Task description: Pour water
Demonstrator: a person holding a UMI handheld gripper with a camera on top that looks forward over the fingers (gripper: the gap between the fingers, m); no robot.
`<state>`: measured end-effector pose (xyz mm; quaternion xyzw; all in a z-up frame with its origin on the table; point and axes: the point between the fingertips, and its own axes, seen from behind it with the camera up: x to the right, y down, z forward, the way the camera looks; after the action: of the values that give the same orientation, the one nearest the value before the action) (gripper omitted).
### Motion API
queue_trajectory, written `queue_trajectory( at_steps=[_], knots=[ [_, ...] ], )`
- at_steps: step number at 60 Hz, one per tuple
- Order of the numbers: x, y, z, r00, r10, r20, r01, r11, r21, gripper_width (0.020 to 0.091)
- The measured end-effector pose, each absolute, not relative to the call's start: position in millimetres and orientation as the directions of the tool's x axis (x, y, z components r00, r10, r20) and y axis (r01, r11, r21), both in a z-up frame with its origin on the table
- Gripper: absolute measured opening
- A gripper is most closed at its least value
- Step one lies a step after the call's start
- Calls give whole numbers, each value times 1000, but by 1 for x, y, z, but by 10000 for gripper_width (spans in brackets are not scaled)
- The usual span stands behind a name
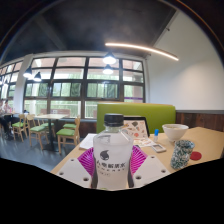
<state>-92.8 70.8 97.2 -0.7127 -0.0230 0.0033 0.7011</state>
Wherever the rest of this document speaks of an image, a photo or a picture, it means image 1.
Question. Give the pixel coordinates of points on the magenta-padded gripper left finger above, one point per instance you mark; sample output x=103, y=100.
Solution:
x=71, y=171

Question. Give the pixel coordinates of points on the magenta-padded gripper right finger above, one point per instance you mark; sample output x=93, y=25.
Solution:
x=151, y=170

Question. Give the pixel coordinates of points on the clear black-capped water bottle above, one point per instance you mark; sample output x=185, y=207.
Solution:
x=112, y=160

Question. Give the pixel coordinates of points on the small white flat device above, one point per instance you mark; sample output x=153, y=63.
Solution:
x=158, y=148

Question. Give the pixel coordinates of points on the colourful sticker sheet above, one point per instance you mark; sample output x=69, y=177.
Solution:
x=143, y=142

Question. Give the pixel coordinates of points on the small blue-capped bottle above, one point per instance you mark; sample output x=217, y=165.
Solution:
x=156, y=135

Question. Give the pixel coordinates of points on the wooden green-seated chairs group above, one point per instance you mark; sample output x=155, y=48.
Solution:
x=66, y=132

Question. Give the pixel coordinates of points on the sticker-covered black tablet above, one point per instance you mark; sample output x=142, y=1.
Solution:
x=138, y=128

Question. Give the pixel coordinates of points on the white ceramic bowl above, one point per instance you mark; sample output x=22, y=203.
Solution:
x=175, y=131

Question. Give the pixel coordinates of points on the green upholstered bench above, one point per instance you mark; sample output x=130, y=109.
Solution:
x=156, y=115

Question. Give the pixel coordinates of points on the light wooden dining table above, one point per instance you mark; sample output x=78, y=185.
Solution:
x=50, y=116

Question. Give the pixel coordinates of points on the person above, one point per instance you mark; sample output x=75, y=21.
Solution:
x=1, y=115
x=7, y=113

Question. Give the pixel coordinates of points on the pendant ceiling lights group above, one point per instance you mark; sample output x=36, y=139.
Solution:
x=109, y=59

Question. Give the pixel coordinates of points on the long curved linear light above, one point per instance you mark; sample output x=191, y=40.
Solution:
x=143, y=48

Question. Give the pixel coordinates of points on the dark-framed window wall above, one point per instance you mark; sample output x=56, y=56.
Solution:
x=66, y=89

